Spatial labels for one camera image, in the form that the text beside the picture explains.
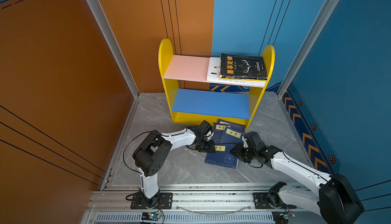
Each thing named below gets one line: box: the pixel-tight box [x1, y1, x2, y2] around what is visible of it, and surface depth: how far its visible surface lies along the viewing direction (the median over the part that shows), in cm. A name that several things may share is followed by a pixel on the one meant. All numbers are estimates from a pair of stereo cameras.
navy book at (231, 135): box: [219, 126, 245, 145], surface depth 96 cm
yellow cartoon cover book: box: [219, 76, 269, 82], surface depth 67 cm
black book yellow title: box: [219, 52, 268, 78], surface depth 70 cm
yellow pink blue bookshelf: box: [158, 38, 276, 130], surface depth 81 cm
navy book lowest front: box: [204, 143, 239, 170], surface depth 86 cm
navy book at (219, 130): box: [212, 122, 231, 144], surface depth 98 cm
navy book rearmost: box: [217, 119, 246, 133], surface depth 99 cm
